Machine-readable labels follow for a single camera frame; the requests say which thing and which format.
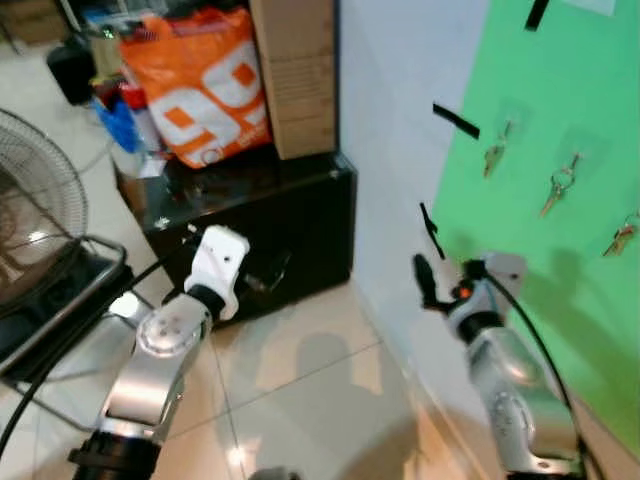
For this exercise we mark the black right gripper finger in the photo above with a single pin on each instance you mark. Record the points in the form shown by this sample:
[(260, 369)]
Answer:
[(425, 280)]

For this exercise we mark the green wall sheet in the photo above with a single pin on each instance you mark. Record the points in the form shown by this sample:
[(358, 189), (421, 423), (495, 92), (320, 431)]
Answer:
[(560, 80)]

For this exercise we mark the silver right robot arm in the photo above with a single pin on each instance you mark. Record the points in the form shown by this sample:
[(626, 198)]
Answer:
[(510, 390)]

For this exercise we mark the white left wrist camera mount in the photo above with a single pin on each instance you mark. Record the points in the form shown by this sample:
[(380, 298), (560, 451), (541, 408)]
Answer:
[(218, 265)]

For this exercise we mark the wide black tape strip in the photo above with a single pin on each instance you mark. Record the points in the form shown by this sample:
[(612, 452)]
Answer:
[(455, 120)]

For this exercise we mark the glossy black cabinet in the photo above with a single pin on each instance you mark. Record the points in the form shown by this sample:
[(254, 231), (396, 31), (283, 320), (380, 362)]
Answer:
[(290, 220)]

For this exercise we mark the orange and white shopping bag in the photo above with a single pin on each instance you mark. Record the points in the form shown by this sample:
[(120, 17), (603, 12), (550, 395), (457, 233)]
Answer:
[(200, 90)]

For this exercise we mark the grey robot foot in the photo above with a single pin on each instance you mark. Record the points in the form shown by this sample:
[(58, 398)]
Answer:
[(275, 474)]

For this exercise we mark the small black bag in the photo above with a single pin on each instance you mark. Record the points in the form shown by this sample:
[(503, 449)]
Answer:
[(72, 70)]

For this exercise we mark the black metal framed tray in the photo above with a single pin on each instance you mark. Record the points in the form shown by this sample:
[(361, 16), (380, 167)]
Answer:
[(50, 300)]

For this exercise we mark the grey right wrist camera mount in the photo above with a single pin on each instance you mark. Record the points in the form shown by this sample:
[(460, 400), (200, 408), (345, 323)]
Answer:
[(505, 272)]

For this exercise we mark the white paper label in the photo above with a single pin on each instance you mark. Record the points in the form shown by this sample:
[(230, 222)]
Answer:
[(592, 5)]

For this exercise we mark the small brass key bunch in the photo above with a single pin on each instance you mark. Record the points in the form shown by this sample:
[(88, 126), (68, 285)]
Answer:
[(494, 155)]

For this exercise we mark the red packet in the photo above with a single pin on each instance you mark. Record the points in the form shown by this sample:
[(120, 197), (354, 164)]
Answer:
[(125, 95)]

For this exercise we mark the clear adhesive wall hook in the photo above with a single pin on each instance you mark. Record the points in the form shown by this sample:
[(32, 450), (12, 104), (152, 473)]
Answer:
[(512, 115), (577, 145)]

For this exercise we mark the low brown box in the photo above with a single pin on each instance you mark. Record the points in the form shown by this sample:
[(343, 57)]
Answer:
[(30, 18)]

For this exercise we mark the thin black tape strip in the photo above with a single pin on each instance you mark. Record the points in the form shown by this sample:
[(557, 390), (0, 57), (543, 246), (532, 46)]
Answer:
[(432, 228)]

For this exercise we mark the tall brown cardboard box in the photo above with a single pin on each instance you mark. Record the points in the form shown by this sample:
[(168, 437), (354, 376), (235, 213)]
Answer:
[(295, 80)]

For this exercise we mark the brass keys with red tag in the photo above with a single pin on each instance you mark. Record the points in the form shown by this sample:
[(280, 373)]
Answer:
[(620, 238)]

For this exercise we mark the short black tape strip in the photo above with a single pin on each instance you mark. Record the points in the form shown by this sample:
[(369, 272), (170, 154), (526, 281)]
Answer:
[(537, 14)]

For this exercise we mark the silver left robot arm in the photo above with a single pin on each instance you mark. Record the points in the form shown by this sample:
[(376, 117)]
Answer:
[(160, 370)]

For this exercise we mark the blue plastic item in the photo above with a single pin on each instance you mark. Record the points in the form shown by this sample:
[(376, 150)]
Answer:
[(118, 125)]

